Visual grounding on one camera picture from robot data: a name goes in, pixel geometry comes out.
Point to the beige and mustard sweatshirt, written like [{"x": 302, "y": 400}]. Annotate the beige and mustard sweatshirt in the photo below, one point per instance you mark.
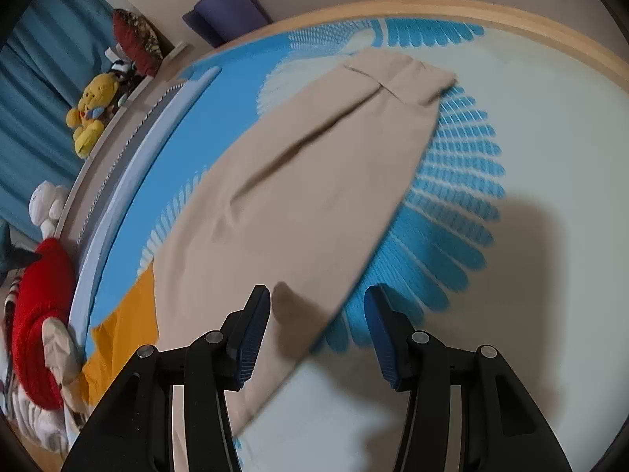
[{"x": 304, "y": 191}]

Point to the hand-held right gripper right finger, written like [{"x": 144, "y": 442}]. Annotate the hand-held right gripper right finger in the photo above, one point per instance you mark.
[{"x": 381, "y": 337}]

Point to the blue and white printed bedsheet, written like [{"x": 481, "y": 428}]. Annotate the blue and white printed bedsheet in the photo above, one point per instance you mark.
[{"x": 540, "y": 167}]

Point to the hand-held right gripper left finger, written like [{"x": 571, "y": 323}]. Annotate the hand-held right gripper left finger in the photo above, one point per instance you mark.
[{"x": 250, "y": 341}]

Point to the yellow plush bear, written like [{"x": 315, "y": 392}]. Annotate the yellow plush bear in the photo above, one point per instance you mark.
[{"x": 93, "y": 108}]

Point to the blue curtain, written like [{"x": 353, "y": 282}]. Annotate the blue curtain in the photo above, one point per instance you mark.
[{"x": 34, "y": 108}]

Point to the beige crumpled cloth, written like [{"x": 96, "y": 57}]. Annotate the beige crumpled cloth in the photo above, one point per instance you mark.
[{"x": 59, "y": 349}]

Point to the red knitted sweater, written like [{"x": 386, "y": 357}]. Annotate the red knitted sweater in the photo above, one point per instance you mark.
[{"x": 44, "y": 285}]

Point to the white plush toy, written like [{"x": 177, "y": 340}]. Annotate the white plush toy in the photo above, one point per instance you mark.
[{"x": 46, "y": 201}]

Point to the dark teal cloth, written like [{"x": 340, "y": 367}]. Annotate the dark teal cloth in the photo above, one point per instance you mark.
[{"x": 14, "y": 250}]

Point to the light wooden bed frame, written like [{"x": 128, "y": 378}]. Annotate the light wooden bed frame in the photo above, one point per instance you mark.
[{"x": 540, "y": 17}]

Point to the light blue mattress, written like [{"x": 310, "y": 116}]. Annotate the light blue mattress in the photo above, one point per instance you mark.
[{"x": 113, "y": 196}]

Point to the zebra striped plush toy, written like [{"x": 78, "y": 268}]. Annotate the zebra striped plush toy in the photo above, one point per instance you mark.
[{"x": 122, "y": 66}]

